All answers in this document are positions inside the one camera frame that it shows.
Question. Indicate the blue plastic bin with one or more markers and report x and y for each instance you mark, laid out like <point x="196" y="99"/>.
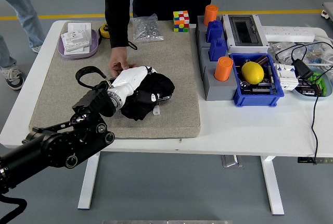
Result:
<point x="256" y="100"/>

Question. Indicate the clear bag of small parts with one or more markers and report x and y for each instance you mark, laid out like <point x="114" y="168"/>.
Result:
<point x="282" y="49"/>

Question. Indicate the grey-brown mat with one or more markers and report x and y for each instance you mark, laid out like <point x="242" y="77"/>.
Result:
<point x="169" y="83"/>

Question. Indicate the yellow lemon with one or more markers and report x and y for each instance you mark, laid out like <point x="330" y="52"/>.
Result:
<point x="252" y="73"/>

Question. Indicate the white distribution box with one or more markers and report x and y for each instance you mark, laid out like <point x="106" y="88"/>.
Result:
<point x="244" y="30"/>

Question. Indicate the dark capacitors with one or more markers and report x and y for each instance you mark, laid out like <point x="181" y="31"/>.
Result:
<point x="307" y="88"/>

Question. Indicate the large white switch plate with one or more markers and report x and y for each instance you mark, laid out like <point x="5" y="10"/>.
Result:
<point x="79" y="27"/>

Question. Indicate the purple tray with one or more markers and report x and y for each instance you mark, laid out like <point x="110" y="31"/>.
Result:
<point x="94" y="48"/>

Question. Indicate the green plastic pieces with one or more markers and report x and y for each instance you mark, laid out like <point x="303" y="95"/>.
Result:
<point x="321" y="84"/>

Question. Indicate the black rag with white print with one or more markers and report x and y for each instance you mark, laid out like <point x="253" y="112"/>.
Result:
<point x="160" y="84"/>

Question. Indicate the person's right hand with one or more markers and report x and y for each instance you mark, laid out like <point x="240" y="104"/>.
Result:
<point x="118" y="58"/>

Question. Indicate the black table control panel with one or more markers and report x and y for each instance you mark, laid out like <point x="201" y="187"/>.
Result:
<point x="322" y="160"/>

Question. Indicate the yellow tape measure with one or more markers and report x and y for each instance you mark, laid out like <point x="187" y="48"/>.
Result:
<point x="103" y="30"/>

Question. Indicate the person's right forearm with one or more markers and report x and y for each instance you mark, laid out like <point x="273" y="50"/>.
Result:
<point x="118" y="13"/>

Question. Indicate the black glossy panel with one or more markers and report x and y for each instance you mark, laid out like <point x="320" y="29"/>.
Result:
<point x="166" y="97"/>

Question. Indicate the white table leg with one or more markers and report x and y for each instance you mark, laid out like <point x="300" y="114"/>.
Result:
<point x="273" y="187"/>
<point x="88" y="182"/>

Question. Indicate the clear bag of metal nuts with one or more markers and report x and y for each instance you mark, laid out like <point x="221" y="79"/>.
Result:
<point x="146" y="30"/>

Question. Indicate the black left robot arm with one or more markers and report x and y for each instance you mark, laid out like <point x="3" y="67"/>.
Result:
<point x="59" y="146"/>

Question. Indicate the black component board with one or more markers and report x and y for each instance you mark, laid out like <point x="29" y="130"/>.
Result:
<point x="260" y="88"/>

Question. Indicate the light blue dish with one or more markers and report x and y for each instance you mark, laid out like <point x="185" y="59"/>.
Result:
<point x="326" y="96"/>

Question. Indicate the blue plastic block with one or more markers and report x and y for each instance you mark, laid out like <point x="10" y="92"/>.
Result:
<point x="214" y="30"/>
<point x="218" y="49"/>

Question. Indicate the standing person in jeans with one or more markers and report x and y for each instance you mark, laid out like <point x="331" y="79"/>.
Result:
<point x="23" y="7"/>

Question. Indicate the grey socket block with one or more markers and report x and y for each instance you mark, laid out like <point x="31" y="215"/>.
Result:
<point x="217" y="89"/>
<point x="201" y="35"/>

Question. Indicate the black power adapter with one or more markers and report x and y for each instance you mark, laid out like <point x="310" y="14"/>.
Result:
<point x="303" y="69"/>

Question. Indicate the brown capacitor cylinder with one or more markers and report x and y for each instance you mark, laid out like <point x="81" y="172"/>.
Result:
<point x="262" y="60"/>

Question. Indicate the thin white switch plate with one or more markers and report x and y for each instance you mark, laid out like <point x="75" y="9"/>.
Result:
<point x="78" y="50"/>

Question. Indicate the white socket plate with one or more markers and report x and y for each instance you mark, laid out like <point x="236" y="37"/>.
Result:
<point x="75" y="39"/>

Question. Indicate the colourful puzzle cube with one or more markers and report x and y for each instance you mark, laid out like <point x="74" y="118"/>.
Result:
<point x="180" y="22"/>

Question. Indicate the white cart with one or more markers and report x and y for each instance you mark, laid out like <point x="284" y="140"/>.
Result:
<point x="328" y="10"/>

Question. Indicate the white circuit breaker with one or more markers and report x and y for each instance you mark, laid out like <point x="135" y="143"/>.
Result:
<point x="284" y="76"/>

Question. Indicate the white power strip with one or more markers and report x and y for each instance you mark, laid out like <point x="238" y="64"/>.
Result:
<point x="286" y="33"/>

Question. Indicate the orange cylinder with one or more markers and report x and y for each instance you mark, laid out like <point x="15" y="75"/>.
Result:
<point x="210" y="13"/>
<point x="223" y="69"/>

